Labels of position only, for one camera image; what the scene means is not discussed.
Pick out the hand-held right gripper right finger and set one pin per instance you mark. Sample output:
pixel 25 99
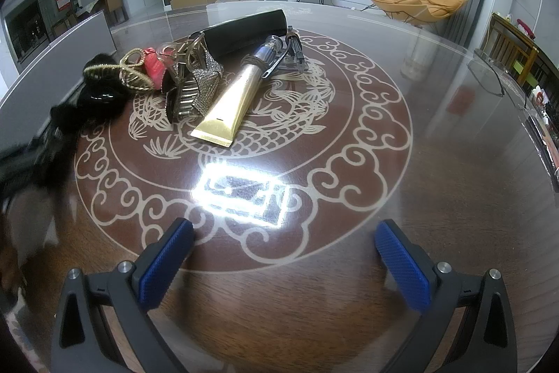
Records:
pixel 401 268

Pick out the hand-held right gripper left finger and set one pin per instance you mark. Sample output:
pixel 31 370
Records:
pixel 168 263

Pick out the black cloth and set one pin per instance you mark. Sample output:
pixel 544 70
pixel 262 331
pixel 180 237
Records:
pixel 65 124

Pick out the gold loop hair clip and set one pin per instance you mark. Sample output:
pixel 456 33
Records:
pixel 135 80

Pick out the red gift pouch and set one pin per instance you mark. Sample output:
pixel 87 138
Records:
pixel 155 65

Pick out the gold cosmetic tube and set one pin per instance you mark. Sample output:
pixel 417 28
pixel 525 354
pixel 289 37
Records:
pixel 229 102

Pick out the rhinestone hair claw clip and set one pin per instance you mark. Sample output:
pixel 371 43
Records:
pixel 205 84

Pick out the black glossy hair band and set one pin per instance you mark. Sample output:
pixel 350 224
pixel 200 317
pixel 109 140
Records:
pixel 102 95

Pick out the black fluffy hair accessory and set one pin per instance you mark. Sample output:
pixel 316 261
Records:
pixel 98 59

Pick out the dark glass sliding door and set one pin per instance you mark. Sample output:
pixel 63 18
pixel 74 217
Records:
pixel 26 28

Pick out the wooden dining chair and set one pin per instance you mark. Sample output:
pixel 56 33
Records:
pixel 114 1

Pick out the eyeglasses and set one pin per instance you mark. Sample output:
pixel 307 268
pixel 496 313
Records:
pixel 484 73

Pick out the grey hair clip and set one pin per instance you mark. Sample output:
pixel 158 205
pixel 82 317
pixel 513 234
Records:
pixel 295 49

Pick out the black rectangular box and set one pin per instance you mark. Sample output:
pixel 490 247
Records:
pixel 244 30

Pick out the wooden sideboard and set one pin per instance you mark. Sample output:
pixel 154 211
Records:
pixel 548 69

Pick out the red tissue box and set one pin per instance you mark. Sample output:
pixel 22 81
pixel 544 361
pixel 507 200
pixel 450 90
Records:
pixel 526 28

